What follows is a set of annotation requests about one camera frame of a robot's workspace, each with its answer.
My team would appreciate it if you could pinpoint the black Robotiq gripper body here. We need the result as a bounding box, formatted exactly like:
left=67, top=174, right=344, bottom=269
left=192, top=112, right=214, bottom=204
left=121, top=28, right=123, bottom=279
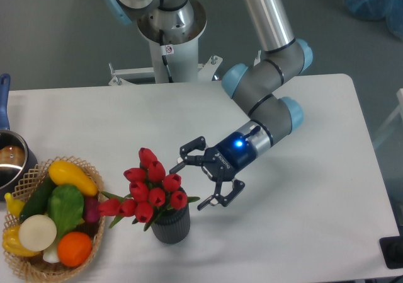
left=190, top=131, right=258, bottom=183

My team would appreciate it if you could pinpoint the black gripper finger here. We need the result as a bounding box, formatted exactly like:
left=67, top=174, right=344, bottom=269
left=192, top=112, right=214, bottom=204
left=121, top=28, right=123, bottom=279
left=197, top=179, right=245, bottom=211
left=169, top=136, right=207, bottom=174

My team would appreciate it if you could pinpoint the red tulip bouquet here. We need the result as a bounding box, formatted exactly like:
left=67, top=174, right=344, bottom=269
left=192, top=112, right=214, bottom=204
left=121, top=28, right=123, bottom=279
left=98, top=147, right=200, bottom=231

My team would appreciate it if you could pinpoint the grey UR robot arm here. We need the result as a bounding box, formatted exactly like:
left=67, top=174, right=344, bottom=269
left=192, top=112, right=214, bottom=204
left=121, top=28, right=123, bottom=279
left=104, top=0, right=312, bottom=209

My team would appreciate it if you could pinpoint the dark grey ribbed vase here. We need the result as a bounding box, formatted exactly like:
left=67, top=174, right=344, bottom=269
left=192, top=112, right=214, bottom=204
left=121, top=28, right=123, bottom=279
left=150, top=204, right=191, bottom=245

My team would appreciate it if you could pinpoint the purple red onion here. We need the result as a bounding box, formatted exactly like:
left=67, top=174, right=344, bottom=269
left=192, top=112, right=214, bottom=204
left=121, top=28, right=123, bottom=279
left=82, top=197, right=100, bottom=223

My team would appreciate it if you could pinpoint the yellow squash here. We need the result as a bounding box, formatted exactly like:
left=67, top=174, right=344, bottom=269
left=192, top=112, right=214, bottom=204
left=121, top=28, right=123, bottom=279
left=48, top=160, right=98, bottom=197

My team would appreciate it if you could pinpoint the green lettuce leaf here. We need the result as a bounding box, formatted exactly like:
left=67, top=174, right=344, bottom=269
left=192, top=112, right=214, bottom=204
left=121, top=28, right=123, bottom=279
left=47, top=184, right=84, bottom=241

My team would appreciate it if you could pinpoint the orange fruit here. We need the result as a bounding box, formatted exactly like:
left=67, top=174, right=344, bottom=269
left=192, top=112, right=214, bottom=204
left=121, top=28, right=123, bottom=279
left=57, top=231, right=92, bottom=267

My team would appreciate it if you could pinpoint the woven wicker basket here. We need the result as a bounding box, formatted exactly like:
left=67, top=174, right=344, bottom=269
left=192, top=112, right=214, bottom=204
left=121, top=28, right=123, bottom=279
left=1, top=156, right=105, bottom=282

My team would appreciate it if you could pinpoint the black device at table edge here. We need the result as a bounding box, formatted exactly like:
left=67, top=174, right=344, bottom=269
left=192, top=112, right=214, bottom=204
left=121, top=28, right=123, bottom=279
left=379, top=236, right=402, bottom=269

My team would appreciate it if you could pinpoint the dark green cucumber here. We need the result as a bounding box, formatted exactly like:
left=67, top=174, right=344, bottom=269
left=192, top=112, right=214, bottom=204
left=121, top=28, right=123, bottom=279
left=19, top=176, right=56, bottom=223

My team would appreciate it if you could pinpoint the white green scallion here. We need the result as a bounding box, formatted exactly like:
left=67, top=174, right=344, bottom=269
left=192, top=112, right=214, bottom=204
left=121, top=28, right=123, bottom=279
left=42, top=240, right=60, bottom=263

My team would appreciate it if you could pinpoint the yellow bell pepper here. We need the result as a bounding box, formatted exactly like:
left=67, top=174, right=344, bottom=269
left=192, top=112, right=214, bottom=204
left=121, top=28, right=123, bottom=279
left=2, top=225, right=40, bottom=257

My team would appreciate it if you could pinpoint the blue plastic bag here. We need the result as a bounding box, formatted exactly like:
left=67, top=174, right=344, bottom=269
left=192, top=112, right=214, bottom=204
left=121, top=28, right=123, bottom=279
left=343, top=0, right=402, bottom=40

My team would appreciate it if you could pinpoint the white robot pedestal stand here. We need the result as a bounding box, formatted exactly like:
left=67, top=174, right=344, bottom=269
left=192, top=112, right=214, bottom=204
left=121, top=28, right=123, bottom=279
left=109, top=0, right=223, bottom=85

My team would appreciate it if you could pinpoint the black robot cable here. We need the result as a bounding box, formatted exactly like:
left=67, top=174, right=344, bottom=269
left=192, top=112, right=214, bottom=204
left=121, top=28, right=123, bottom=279
left=158, top=29, right=174, bottom=83

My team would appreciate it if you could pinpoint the blue handled saucepan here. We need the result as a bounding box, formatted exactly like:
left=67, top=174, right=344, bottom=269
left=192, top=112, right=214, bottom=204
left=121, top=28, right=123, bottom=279
left=1, top=73, right=37, bottom=202

